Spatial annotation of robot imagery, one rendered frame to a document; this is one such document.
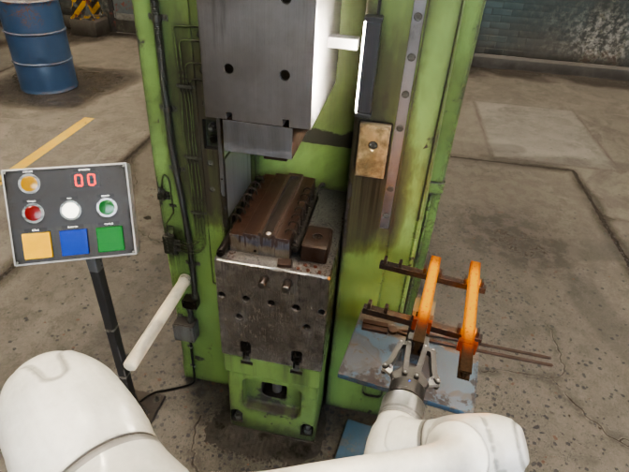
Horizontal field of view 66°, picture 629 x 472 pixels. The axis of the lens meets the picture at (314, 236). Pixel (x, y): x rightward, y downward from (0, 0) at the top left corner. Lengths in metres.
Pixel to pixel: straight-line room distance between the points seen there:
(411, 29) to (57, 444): 1.18
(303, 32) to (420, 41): 0.32
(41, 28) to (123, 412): 5.41
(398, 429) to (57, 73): 5.44
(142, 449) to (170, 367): 1.95
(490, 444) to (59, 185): 1.30
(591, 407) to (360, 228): 1.54
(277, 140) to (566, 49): 6.61
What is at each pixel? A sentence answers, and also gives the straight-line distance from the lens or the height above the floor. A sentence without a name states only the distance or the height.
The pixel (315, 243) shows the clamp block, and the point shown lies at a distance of 1.55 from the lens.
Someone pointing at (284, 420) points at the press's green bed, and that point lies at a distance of 2.14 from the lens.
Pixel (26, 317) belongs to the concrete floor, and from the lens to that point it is 2.99.
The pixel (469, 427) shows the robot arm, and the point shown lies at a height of 1.20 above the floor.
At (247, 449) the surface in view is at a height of 0.00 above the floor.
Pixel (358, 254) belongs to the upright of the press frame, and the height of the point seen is 0.87.
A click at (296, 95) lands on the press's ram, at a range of 1.32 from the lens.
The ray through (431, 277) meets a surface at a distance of 1.41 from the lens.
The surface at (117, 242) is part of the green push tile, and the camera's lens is 1.58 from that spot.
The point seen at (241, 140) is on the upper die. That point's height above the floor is 1.31.
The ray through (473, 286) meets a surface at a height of 1.00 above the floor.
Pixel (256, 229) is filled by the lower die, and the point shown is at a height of 0.99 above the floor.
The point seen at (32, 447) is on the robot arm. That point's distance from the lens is 0.60.
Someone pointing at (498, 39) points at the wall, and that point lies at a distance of 7.51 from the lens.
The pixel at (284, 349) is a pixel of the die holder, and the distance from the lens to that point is 1.80.
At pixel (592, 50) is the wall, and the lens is 7.85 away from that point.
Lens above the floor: 1.89
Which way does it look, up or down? 35 degrees down
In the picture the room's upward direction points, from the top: 4 degrees clockwise
